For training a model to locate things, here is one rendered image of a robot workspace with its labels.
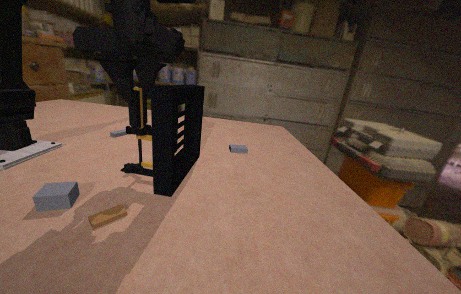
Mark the brown rectangular block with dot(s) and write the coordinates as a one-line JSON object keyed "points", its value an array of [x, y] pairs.
{"points": [[107, 216]]}

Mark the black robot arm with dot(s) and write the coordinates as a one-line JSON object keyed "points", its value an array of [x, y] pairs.
{"points": [[17, 100]]}

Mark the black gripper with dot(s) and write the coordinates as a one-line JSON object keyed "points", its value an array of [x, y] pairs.
{"points": [[118, 45]]}

